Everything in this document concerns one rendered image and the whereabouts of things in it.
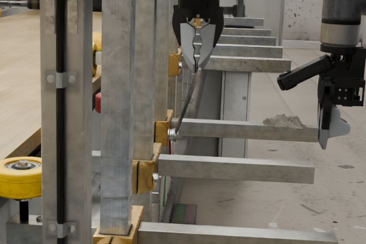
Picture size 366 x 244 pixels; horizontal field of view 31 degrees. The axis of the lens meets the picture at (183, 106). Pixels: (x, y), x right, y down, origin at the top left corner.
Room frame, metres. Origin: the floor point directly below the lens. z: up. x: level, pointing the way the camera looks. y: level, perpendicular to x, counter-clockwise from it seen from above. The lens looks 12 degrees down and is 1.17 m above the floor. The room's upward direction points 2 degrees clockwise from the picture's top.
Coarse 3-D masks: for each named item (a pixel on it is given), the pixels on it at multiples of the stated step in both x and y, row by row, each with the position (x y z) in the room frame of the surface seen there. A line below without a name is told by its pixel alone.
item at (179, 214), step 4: (180, 204) 1.27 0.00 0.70; (184, 204) 1.27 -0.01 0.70; (176, 208) 1.24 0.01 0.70; (180, 208) 1.25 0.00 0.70; (184, 208) 1.25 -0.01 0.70; (176, 212) 1.22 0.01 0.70; (180, 212) 1.22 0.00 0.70; (184, 212) 1.22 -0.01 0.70; (176, 216) 1.20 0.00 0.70; (180, 216) 1.20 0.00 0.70; (176, 220) 1.18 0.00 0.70; (180, 220) 1.18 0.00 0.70
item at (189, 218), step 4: (188, 204) 1.27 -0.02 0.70; (192, 204) 1.27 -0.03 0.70; (188, 208) 1.25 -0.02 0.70; (192, 208) 1.25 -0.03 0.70; (188, 212) 1.22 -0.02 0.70; (192, 212) 1.22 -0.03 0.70; (188, 216) 1.20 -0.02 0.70; (192, 216) 1.20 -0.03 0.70; (184, 220) 1.18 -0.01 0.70; (188, 220) 1.18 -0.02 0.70; (192, 220) 1.18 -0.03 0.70; (192, 224) 1.16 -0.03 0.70
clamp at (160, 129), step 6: (168, 114) 1.33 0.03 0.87; (156, 120) 1.28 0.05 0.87; (162, 120) 1.28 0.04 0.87; (168, 120) 1.28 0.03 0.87; (156, 126) 1.25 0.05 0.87; (162, 126) 1.25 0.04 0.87; (168, 126) 1.27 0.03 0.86; (156, 132) 1.25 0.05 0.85; (162, 132) 1.25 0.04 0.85; (156, 138) 1.25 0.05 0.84; (162, 138) 1.25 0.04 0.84; (162, 144) 1.25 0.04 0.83
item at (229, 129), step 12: (192, 120) 1.33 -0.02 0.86; (204, 120) 1.33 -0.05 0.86; (216, 120) 1.34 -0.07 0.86; (228, 120) 1.34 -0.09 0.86; (180, 132) 1.32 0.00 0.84; (192, 132) 1.32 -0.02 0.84; (204, 132) 1.32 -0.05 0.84; (216, 132) 1.31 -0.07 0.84; (228, 132) 1.31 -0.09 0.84; (240, 132) 1.31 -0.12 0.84; (252, 132) 1.31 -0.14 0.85; (264, 132) 1.31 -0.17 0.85; (276, 132) 1.31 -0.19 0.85; (288, 132) 1.31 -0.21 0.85; (300, 132) 1.30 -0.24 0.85; (312, 132) 1.30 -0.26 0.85
